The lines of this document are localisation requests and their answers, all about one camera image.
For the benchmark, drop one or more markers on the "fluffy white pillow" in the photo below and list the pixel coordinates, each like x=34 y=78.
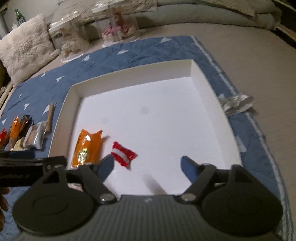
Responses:
x=27 y=49

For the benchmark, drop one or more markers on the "orange clear-window snack packet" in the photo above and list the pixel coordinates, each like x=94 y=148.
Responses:
x=87 y=148

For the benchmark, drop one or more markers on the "orange foil snack bag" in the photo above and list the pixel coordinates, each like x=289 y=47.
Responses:
x=14 y=134

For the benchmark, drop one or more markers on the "doll case with white doll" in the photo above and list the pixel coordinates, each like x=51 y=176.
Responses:
x=69 y=37

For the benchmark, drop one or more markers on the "red chocolate snack packet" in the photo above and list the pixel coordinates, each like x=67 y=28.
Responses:
x=2 y=139

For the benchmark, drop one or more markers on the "cream yellow snack wrapper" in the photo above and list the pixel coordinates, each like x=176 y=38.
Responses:
x=19 y=145

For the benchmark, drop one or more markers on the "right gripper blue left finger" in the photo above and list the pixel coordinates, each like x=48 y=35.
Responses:
x=104 y=167

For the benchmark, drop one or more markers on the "red white small candy packet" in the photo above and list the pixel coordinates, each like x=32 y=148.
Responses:
x=122 y=155

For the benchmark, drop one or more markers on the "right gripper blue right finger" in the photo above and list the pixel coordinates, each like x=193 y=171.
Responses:
x=190 y=169

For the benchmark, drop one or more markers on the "blue triangle-pattern quilt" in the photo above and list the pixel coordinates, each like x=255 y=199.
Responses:
x=248 y=201

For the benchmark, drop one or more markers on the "brown paper stick snack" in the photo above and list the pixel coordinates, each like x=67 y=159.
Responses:
x=49 y=119

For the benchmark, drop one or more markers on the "white shallow cardboard box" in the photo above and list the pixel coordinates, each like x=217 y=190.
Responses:
x=161 y=111

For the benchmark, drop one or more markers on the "crumpled clear plastic wrapper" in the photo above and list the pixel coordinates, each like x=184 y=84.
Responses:
x=236 y=104

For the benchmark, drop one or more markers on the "dark brown snack bag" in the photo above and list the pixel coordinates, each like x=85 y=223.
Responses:
x=25 y=124

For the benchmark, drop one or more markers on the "person left hand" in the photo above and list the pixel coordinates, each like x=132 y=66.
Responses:
x=4 y=205

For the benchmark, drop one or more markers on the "wooden bed side rail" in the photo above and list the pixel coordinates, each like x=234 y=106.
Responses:
x=5 y=94

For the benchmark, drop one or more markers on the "green glass bottle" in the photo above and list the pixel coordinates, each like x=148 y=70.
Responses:
x=19 y=17

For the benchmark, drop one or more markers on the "clear-wrapped round biscuit pack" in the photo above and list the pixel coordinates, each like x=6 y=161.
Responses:
x=35 y=136

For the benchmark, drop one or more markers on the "doll case with pink doll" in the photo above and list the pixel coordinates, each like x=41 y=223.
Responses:
x=115 y=21

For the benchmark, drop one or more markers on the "grey folded duvet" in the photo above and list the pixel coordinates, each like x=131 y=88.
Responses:
x=259 y=14

